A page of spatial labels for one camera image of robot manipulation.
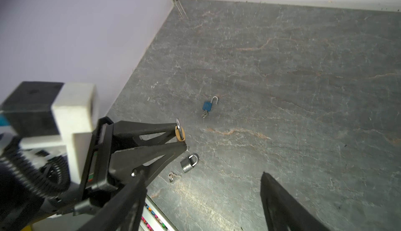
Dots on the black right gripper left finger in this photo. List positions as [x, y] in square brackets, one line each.
[124, 211]

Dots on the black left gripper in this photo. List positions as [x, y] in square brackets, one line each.
[120, 151]

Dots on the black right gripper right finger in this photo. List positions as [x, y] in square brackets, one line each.
[282, 211]

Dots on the small brass padlock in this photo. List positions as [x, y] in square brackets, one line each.
[179, 132]

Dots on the silver key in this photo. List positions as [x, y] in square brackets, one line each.
[173, 177]
[205, 114]

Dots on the blue padlock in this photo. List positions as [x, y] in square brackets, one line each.
[207, 106]

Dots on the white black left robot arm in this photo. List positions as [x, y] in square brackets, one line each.
[30, 194]

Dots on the dark grey padlock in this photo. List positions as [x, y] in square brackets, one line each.
[189, 162]

